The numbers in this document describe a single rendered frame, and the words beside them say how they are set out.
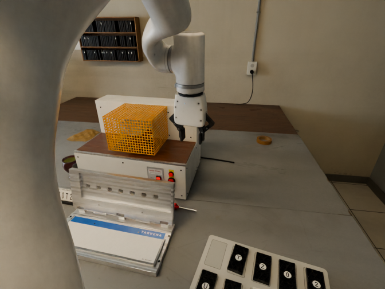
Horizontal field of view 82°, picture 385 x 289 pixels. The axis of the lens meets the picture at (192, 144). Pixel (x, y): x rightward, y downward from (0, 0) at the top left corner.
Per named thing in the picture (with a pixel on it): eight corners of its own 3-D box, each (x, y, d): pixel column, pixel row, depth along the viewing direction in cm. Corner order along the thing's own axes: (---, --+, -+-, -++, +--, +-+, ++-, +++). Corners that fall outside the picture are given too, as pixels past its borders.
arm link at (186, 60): (168, 84, 63) (199, 86, 60) (164, 32, 56) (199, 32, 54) (179, 77, 70) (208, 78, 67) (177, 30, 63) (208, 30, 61)
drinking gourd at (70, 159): (83, 170, 125) (78, 153, 120) (83, 178, 118) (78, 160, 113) (66, 174, 122) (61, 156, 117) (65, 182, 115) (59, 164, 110)
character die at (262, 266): (252, 280, 69) (252, 277, 69) (256, 253, 77) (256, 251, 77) (268, 285, 68) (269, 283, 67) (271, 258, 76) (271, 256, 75)
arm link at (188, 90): (169, 84, 63) (171, 94, 65) (199, 86, 60) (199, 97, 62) (181, 77, 70) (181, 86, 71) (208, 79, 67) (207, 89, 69)
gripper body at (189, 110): (169, 90, 65) (172, 125, 70) (203, 94, 62) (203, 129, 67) (179, 84, 71) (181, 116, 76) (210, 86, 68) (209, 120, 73)
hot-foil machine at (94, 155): (81, 185, 113) (61, 114, 96) (121, 148, 148) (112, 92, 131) (229, 208, 99) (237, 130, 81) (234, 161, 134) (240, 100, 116)
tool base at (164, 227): (41, 250, 80) (38, 243, 78) (79, 210, 98) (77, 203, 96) (156, 277, 71) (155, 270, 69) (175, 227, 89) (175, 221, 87)
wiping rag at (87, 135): (83, 143, 155) (83, 141, 155) (64, 140, 160) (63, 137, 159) (104, 131, 174) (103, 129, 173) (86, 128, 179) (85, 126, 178)
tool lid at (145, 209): (68, 168, 89) (71, 167, 90) (73, 210, 94) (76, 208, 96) (173, 184, 80) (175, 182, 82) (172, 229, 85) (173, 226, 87)
